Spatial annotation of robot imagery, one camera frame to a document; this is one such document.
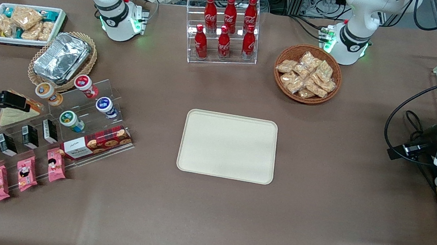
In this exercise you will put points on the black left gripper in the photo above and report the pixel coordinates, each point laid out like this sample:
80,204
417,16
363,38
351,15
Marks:
425,139

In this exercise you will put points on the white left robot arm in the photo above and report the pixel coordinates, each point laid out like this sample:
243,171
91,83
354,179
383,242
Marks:
357,14

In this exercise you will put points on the wrapped triangle sandwich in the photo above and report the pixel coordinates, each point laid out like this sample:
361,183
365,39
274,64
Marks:
18,118

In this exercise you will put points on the beige plastic tray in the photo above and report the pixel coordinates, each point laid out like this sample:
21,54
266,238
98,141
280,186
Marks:
228,147

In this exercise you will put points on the small black carton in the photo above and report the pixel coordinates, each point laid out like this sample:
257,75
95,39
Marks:
49,131
30,136
6,145

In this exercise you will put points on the orange lid yogurt cup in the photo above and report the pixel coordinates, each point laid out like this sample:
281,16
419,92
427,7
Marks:
48,93

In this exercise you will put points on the white rectangular bin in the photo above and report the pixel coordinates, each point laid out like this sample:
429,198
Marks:
20,42

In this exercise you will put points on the green lid yogurt cup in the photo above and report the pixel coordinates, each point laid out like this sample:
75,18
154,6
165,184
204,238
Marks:
71,120

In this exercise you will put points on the aluminium foil container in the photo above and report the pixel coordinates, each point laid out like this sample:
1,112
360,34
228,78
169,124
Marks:
61,57

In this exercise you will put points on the red lid yogurt cup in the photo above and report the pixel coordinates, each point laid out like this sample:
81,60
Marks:
86,86

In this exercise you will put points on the large tan cracker packet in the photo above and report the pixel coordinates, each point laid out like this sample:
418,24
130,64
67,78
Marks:
26,17

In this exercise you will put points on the teal snack packet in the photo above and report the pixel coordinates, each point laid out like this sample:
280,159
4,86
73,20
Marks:
49,14
7,11

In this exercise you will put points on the oval light wicker basket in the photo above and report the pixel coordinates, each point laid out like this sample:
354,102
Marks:
89,66

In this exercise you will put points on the tan snack packet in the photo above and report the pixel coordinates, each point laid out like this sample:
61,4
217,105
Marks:
291,82
328,86
316,88
301,71
325,70
286,66
306,94
309,60

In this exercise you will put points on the blue lid yogurt cup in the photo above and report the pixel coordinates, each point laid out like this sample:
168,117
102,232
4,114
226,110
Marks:
106,107

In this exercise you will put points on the round brown wicker basket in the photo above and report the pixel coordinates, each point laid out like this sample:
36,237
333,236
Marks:
303,100

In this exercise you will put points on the red tartan cookie box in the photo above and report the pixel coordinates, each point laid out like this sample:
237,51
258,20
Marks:
105,138

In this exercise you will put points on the clear acrylic stepped stand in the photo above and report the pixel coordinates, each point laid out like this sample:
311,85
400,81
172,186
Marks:
115,95

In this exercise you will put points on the red cola bottle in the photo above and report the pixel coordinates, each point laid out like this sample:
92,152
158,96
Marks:
223,46
230,15
248,45
210,14
200,45
251,14

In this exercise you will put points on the clear acrylic bottle rack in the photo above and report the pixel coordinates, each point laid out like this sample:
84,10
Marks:
233,62

